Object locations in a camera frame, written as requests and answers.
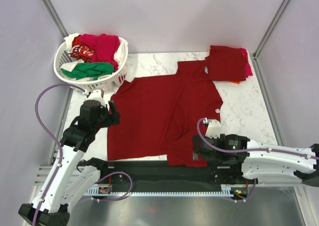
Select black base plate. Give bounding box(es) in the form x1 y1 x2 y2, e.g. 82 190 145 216
80 158 257 194

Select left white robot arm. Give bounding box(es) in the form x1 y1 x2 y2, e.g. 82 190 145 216
18 100 120 226

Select dark red t shirt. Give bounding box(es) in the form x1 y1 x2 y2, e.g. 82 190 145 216
107 61 223 167

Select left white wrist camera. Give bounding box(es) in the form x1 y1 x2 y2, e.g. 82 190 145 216
87 89 106 107

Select red printed shirt in basket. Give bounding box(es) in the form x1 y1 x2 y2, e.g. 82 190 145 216
69 36 95 63

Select white laundry basket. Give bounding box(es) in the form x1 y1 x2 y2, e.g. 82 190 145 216
53 33 129 92

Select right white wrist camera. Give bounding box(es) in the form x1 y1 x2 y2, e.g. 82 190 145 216
203 118 221 139

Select left aluminium frame post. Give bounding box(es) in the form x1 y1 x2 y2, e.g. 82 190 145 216
41 0 68 37

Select aluminium rail bars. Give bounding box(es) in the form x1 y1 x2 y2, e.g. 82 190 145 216
34 165 307 188

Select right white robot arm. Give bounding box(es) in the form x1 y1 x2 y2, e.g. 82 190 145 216
192 134 319 187

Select white shirt in basket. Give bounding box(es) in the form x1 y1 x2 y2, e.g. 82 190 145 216
64 33 128 68

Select folded dark red shirt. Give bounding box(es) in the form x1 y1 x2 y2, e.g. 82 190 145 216
205 45 246 82

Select right aluminium table rail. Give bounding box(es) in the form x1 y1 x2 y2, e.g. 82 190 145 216
250 53 289 146

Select aluminium frame post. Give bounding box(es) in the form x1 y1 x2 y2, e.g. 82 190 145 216
253 0 291 59
41 0 68 37

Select folded pink shirt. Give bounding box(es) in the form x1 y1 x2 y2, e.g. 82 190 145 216
241 48 253 78

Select right aluminium frame post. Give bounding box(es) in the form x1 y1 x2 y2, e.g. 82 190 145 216
253 0 291 59

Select green shirt in basket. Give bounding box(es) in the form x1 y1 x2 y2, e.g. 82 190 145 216
60 62 114 81

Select slotted cable duct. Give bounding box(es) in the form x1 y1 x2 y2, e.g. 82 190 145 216
82 185 231 197

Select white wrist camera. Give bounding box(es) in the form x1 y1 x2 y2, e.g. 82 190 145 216
87 89 106 107
203 118 221 139

